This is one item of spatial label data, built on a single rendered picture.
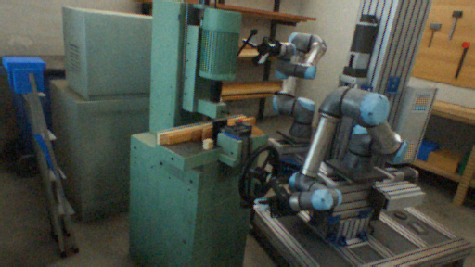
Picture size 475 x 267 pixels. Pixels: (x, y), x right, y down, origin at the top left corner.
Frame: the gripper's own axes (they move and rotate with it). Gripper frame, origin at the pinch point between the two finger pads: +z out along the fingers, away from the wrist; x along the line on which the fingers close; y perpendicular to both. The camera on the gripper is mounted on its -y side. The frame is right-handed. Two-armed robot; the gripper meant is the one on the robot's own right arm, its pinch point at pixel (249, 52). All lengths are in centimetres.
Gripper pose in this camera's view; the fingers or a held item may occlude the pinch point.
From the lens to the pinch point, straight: 168.1
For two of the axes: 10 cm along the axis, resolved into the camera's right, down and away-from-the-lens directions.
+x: 5.1, 8.1, -2.8
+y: 5.4, -5.6, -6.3
